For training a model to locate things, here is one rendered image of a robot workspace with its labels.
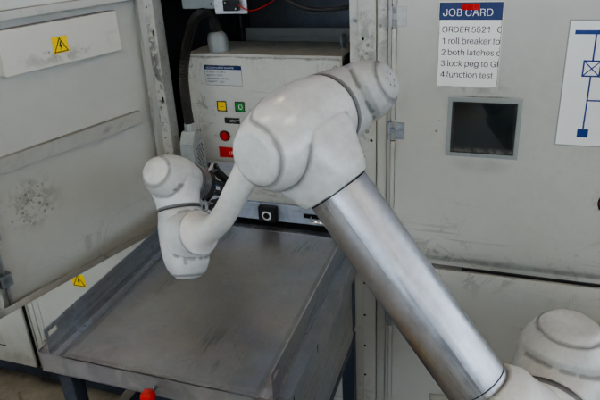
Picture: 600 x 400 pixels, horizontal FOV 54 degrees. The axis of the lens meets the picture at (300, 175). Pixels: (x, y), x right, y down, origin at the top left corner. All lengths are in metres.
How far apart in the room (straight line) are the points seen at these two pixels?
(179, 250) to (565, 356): 0.79
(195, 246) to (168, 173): 0.17
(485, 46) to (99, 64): 1.03
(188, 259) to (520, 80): 0.90
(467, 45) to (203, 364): 0.98
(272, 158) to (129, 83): 1.08
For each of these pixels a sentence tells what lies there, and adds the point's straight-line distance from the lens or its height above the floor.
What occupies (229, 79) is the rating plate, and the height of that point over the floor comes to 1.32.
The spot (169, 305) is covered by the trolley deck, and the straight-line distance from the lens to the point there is 1.60.
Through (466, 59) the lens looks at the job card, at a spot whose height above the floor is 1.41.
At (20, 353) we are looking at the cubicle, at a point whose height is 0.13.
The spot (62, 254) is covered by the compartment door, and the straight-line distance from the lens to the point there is 1.82.
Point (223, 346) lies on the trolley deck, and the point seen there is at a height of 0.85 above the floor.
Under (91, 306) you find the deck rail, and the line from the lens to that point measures 1.63.
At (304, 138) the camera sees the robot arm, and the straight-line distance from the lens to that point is 0.83.
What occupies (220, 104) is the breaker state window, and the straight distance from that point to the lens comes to 1.83.
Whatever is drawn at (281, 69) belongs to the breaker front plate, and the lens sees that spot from 1.72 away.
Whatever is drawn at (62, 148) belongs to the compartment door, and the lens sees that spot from 1.71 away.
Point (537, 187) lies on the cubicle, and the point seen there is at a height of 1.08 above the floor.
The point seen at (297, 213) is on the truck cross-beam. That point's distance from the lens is 1.86.
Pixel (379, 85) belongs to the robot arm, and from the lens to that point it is 0.96.
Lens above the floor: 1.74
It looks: 23 degrees down
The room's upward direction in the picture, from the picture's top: 3 degrees counter-clockwise
